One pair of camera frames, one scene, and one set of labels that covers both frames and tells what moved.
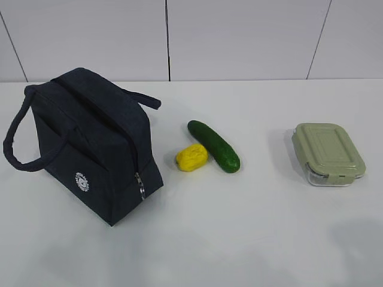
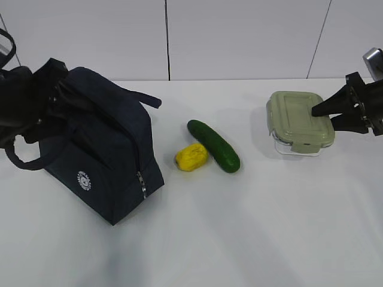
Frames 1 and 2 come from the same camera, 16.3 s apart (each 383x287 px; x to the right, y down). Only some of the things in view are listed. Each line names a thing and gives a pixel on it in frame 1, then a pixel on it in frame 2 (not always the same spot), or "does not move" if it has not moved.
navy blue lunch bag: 97,143 does not move
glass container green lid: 330,156 -> 289,119
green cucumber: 224,153 does not move
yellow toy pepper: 190,158 does not move
